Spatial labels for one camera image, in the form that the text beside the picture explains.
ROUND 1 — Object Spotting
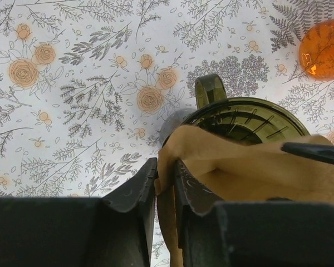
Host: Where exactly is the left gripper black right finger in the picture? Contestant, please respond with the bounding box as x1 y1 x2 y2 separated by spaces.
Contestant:
173 161 334 266

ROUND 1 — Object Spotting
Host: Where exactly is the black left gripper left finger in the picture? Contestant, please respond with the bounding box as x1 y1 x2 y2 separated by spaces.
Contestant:
0 158 157 266

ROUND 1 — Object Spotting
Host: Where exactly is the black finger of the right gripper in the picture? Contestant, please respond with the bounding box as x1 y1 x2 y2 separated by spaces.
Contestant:
281 142 334 165

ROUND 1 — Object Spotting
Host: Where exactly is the dark green dripper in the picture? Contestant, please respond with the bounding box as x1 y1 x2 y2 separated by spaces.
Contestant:
183 73 310 145

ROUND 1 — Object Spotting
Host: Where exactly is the orange glass carafe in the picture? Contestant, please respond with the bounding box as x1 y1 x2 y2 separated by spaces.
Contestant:
299 19 334 81

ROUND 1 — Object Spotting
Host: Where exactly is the floral patterned tablecloth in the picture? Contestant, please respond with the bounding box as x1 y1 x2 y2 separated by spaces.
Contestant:
0 1 334 266

